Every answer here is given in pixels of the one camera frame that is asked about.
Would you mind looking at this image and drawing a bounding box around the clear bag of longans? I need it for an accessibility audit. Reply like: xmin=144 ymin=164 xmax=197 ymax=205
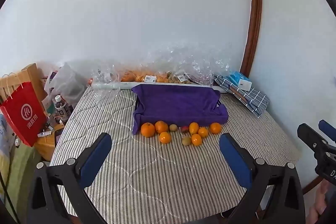
xmin=168 ymin=70 xmax=200 ymax=85

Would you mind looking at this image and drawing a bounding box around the dark drink bottle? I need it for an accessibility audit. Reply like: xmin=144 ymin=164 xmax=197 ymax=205
xmin=52 ymin=94 xmax=67 ymax=121

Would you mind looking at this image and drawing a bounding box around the clear bag of oranges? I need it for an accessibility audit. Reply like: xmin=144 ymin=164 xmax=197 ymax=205
xmin=115 ymin=69 xmax=171 ymax=83

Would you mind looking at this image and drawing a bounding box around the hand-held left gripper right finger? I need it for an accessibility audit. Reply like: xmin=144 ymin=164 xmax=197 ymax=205
xmin=219 ymin=133 xmax=306 ymax=224

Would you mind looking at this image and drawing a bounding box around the blue white tissue pack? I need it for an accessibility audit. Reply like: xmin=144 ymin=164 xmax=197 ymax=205
xmin=227 ymin=71 xmax=253 ymax=92

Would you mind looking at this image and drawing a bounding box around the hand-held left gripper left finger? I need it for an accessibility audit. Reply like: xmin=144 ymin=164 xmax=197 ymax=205
xmin=28 ymin=132 xmax=112 ymax=224

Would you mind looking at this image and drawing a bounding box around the wooden bedside table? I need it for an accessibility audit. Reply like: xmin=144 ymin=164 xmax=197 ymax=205
xmin=34 ymin=123 xmax=66 ymax=162

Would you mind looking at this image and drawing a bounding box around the brown wooden door frame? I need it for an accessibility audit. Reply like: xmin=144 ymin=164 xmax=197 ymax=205
xmin=240 ymin=0 xmax=263 ymax=75

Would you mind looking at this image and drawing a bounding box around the white plastic bag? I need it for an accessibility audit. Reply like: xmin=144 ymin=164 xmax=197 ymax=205
xmin=43 ymin=63 xmax=87 ymax=110

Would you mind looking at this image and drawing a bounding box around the striped mattress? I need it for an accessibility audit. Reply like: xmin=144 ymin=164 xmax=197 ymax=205
xmin=50 ymin=85 xmax=301 ymax=224

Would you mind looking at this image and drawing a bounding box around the person's right hand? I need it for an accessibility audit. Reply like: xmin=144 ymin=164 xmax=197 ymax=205
xmin=308 ymin=181 xmax=329 ymax=224

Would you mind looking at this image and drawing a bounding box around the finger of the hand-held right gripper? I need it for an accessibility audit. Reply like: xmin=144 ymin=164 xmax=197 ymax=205
xmin=318 ymin=120 xmax=336 ymax=145
xmin=297 ymin=123 xmax=332 ymax=157

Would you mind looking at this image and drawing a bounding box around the red paper bag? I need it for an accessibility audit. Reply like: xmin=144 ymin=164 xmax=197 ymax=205
xmin=0 ymin=73 xmax=48 ymax=147

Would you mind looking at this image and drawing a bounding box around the wooden chair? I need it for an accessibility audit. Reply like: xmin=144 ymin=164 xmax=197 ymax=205
xmin=0 ymin=63 xmax=48 ymax=104

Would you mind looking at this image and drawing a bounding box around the crumpled clear plastic bag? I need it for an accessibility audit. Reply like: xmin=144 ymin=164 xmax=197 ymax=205
xmin=92 ymin=42 xmax=232 ymax=102

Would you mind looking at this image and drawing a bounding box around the purple towel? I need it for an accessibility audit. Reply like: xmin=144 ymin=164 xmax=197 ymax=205
xmin=131 ymin=84 xmax=229 ymax=136

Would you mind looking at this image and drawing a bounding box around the plaid grey cloth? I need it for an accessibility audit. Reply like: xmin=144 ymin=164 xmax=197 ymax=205
xmin=213 ymin=74 xmax=270 ymax=118

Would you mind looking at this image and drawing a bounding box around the large orange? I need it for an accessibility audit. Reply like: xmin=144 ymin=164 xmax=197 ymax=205
xmin=141 ymin=122 xmax=156 ymax=138

